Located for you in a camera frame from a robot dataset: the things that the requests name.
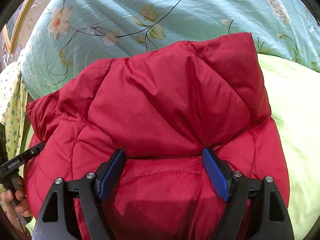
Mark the red quilted puffer jacket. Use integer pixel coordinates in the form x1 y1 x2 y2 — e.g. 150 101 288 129
24 33 290 239

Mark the person's left hand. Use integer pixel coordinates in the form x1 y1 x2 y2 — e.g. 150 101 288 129
1 176 33 233

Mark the yellow cartoon print blanket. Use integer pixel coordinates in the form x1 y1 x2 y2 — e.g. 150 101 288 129
1 62 28 159

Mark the light green bed sheet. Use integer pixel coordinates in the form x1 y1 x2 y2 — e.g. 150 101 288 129
24 54 319 239

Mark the gold framed picture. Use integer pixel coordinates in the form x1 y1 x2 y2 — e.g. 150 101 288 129
1 0 35 54

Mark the teal floral quilt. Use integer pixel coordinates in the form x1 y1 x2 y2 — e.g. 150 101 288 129
21 0 319 99

